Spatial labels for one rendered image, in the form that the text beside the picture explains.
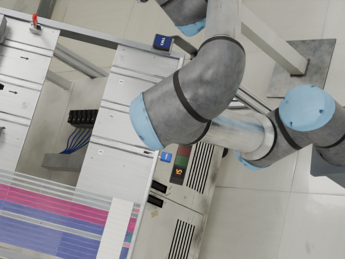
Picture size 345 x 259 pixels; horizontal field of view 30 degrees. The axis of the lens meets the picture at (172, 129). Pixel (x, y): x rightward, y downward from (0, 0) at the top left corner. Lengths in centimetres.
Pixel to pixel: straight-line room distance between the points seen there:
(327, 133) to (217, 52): 45
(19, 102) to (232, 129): 75
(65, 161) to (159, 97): 105
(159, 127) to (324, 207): 120
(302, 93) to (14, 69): 87
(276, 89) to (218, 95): 143
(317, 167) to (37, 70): 85
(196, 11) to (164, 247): 106
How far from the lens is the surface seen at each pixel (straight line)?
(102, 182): 183
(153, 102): 122
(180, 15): 156
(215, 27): 131
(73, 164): 219
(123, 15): 352
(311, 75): 255
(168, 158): 183
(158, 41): 191
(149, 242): 229
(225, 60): 120
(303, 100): 154
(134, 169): 184
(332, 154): 165
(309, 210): 235
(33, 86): 193
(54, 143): 240
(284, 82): 261
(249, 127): 147
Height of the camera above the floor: 197
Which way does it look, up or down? 43 degrees down
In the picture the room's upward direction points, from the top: 60 degrees counter-clockwise
